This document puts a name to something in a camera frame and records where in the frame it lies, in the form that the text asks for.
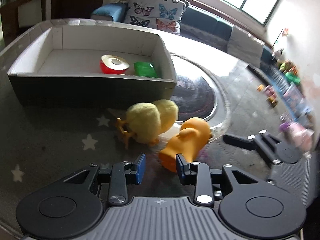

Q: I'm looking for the dark blue sofa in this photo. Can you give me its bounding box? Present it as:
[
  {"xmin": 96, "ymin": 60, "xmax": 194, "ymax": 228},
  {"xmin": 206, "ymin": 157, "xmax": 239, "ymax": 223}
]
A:
[{"xmin": 89, "ymin": 2, "xmax": 288, "ymax": 81}]

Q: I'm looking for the grey sofa cushion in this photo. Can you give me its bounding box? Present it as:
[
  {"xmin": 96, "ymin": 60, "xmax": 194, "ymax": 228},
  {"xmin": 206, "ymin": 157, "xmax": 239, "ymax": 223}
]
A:
[{"xmin": 227, "ymin": 25, "xmax": 265, "ymax": 62}]

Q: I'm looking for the pink toy house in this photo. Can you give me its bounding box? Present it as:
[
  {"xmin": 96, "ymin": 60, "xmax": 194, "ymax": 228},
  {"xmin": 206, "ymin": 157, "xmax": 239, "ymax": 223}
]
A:
[{"xmin": 279, "ymin": 121, "xmax": 314, "ymax": 152}]

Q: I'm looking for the yellow plush chick toy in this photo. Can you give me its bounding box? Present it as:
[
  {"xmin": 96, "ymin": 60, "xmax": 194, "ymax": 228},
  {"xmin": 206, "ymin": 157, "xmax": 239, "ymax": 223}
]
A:
[{"xmin": 115, "ymin": 99, "xmax": 179, "ymax": 149}]

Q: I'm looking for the clear plastic toy bin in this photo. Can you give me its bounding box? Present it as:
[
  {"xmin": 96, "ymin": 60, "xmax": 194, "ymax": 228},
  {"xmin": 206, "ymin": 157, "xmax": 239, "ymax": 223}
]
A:
[{"xmin": 283, "ymin": 83, "xmax": 313, "ymax": 119}]

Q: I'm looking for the dark wooden side table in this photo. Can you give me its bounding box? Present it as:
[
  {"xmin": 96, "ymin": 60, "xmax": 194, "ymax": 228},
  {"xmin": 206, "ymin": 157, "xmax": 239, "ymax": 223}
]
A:
[{"xmin": 1, "ymin": 0, "xmax": 47, "ymax": 46}]

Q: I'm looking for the green plastic bowl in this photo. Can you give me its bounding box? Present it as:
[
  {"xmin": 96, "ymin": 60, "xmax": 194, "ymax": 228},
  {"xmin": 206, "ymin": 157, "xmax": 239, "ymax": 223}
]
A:
[{"xmin": 285, "ymin": 72, "xmax": 300, "ymax": 86}]

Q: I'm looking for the blue sofa armrest cover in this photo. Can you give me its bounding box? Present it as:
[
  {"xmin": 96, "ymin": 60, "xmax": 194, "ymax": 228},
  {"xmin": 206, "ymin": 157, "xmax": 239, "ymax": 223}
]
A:
[{"xmin": 91, "ymin": 3, "xmax": 127, "ymax": 22}]

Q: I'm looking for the green square toy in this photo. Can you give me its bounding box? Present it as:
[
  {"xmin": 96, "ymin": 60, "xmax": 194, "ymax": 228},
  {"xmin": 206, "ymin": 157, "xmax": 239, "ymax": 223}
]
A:
[{"xmin": 133, "ymin": 61, "xmax": 158, "ymax": 78}]

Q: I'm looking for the grey star quilted mat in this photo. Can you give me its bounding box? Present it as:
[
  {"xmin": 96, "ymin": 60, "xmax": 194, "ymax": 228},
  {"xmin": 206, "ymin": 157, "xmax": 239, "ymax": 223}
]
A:
[{"xmin": 1, "ymin": 20, "xmax": 287, "ymax": 236}]

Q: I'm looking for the butterfly print pillow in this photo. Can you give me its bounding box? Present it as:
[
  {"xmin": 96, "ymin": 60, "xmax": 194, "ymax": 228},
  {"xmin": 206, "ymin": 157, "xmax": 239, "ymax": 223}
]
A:
[{"xmin": 124, "ymin": 0, "xmax": 189, "ymax": 35}]

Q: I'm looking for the white cardboard storage box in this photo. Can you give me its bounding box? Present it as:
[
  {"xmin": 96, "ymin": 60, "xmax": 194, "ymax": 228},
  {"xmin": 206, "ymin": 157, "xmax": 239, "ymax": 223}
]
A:
[{"xmin": 7, "ymin": 24, "xmax": 176, "ymax": 109}]

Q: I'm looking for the orange rubber toy animal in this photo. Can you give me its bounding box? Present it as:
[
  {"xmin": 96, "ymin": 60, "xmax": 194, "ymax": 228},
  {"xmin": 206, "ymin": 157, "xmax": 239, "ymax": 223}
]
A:
[{"xmin": 158, "ymin": 117, "xmax": 212, "ymax": 173}]

